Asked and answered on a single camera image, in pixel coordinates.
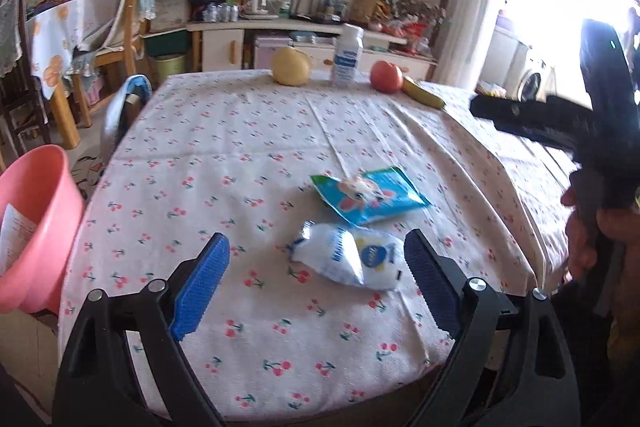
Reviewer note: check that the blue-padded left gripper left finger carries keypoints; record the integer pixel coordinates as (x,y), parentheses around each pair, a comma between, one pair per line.
(97,383)

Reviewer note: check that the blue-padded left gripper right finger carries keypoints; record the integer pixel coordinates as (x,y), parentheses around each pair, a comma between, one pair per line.
(510,364)

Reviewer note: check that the white Magicday yogurt pouch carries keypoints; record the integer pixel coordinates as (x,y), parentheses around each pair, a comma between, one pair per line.
(351,256)

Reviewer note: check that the grey printed foil packet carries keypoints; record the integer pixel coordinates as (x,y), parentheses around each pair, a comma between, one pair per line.
(16,232)

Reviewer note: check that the blue rabbit snack bag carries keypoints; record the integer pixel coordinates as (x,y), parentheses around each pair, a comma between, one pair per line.
(371,196)

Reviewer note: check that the pink plastic trash basin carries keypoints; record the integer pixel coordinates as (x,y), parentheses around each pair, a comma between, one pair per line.
(40,187)

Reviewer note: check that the person's right hand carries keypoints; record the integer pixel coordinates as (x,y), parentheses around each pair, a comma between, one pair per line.
(609,267)

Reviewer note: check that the white washing machine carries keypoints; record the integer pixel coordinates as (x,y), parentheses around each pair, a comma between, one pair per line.
(537,80)

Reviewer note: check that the yellow banana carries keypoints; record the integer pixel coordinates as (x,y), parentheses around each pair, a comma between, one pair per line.
(419,94)

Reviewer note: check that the cherry print tablecloth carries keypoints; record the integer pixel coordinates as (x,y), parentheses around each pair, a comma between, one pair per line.
(237,154)

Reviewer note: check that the red apple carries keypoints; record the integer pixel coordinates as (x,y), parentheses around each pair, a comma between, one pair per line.
(386,77)

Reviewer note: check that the white blue yogurt bottle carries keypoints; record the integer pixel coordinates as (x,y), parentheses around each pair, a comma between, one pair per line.
(347,53)

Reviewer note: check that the dark wooden chair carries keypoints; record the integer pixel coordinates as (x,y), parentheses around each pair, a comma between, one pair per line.
(22,106)

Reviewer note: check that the yellow pear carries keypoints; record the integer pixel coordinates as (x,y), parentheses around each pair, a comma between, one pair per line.
(290,67)

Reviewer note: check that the green waste bin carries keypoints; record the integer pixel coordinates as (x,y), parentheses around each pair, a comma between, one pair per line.
(164,66)

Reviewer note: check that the pink storage box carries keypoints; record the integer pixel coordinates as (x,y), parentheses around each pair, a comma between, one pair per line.
(265,47)

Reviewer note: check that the orange print dining tablecloth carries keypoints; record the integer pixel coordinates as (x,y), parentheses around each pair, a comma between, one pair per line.
(53,37)

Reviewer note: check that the white TV cabinet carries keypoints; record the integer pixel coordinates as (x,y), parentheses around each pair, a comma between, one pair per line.
(226,46)

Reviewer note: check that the light wooden chair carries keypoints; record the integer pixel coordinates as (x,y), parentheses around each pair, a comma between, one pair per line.
(119,41)

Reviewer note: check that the electric glass kettle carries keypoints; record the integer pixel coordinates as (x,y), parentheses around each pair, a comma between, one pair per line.
(258,10)

